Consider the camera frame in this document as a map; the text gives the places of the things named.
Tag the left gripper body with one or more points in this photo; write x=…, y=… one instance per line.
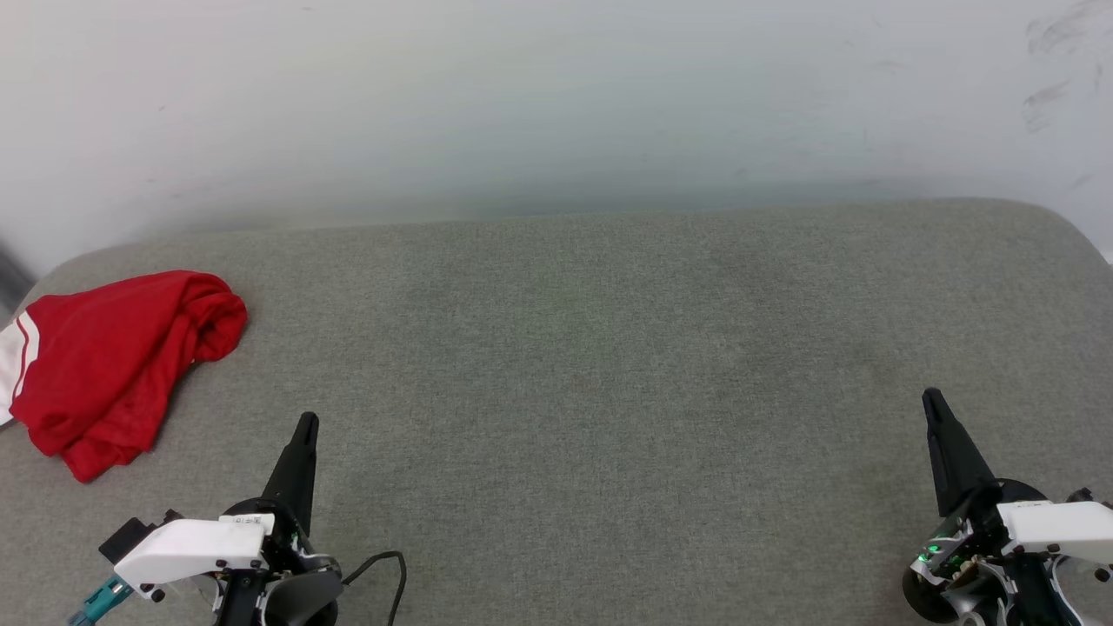
x=196, y=548

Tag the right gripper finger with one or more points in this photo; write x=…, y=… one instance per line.
x=969, y=469
x=943, y=469

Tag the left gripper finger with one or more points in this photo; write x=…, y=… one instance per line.
x=287, y=478
x=309, y=487

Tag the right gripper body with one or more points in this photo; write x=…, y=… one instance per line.
x=1056, y=526

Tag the red and white basketball jersey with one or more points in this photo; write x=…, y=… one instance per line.
x=104, y=365

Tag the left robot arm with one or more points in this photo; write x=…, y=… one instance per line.
x=300, y=602

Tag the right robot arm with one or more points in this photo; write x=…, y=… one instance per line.
x=930, y=600

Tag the grey fabric sofa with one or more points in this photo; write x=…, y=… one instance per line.
x=556, y=391

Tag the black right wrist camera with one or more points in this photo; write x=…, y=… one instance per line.
x=1085, y=496

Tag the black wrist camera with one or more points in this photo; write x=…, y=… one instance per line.
x=126, y=539
x=1085, y=496

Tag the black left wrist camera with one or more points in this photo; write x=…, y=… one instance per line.
x=126, y=539

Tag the teal left camera connector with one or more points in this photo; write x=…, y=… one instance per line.
x=96, y=602

